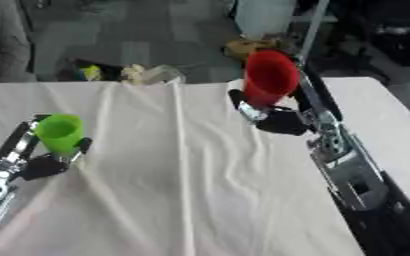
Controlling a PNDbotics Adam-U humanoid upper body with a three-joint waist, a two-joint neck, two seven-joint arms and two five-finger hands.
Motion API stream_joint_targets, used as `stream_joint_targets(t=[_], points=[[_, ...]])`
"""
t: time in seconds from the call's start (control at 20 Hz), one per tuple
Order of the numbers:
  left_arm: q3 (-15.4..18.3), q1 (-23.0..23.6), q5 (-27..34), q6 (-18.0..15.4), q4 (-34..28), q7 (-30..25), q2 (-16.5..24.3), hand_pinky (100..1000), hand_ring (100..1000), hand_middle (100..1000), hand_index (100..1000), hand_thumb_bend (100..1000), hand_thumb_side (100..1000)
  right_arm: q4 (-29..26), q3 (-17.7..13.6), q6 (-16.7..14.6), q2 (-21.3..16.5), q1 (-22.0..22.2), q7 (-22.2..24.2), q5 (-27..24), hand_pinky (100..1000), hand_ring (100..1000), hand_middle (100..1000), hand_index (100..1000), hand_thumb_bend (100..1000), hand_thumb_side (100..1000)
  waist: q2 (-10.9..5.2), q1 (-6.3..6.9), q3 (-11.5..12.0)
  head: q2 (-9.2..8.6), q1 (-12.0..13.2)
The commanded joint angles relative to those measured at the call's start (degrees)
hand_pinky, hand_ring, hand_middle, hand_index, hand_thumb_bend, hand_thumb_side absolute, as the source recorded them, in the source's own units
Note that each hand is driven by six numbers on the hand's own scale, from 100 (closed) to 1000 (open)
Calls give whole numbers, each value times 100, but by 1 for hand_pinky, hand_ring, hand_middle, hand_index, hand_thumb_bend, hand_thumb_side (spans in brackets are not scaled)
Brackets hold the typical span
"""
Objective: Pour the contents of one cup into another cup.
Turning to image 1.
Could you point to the brown soft toy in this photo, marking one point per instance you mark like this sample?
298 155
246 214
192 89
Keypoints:
248 47

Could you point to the yellow green toy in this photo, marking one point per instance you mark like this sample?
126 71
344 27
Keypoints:
90 72

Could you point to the silver metal pole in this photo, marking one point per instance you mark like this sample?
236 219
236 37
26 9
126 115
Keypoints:
313 29

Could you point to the green plastic cup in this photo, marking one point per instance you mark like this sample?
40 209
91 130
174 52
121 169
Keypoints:
60 134

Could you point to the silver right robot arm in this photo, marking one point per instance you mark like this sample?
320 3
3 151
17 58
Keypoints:
366 190

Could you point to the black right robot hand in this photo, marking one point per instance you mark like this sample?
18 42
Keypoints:
284 122

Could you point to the cream soft toy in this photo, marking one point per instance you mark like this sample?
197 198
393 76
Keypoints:
132 74

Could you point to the black bag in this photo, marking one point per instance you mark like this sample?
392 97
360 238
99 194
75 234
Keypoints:
398 30

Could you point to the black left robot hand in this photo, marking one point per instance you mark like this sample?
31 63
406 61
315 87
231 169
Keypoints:
42 165

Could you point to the red plastic cup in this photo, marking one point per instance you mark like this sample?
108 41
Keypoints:
270 78

